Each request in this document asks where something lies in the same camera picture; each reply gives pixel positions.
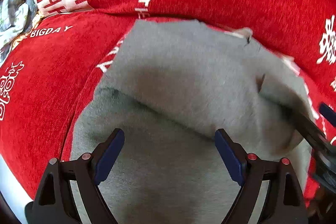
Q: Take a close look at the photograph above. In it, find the grey knit garment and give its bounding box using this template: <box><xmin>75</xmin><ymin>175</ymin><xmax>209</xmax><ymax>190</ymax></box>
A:
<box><xmin>71</xmin><ymin>20</ymin><xmax>310</xmax><ymax>223</ymax></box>

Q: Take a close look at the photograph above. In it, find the red bed cover, white print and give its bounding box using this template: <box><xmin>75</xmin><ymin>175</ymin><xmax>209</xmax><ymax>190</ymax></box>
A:
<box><xmin>1</xmin><ymin>11</ymin><xmax>335</xmax><ymax>217</ymax></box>

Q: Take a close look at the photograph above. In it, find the grey floral crumpled cloth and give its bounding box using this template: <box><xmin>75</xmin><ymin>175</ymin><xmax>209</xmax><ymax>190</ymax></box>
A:
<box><xmin>1</xmin><ymin>0</ymin><xmax>42</xmax><ymax>64</ymax></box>

